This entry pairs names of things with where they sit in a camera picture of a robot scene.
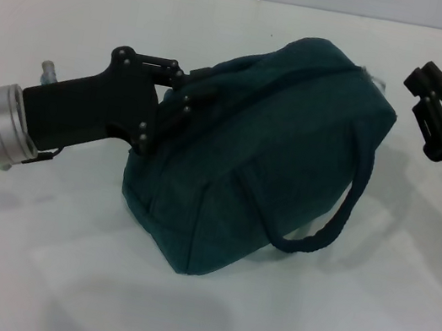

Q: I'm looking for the dark teal fabric bag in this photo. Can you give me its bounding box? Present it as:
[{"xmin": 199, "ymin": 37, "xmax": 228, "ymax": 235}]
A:
[{"xmin": 107, "ymin": 8, "xmax": 408, "ymax": 307}]

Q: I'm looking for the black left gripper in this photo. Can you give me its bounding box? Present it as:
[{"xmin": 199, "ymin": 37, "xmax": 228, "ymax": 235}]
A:
[{"xmin": 14, "ymin": 30, "xmax": 223, "ymax": 180}]

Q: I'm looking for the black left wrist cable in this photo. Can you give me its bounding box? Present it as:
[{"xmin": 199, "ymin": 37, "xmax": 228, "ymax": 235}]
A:
[{"xmin": 24, "ymin": 141, "xmax": 66, "ymax": 171}]

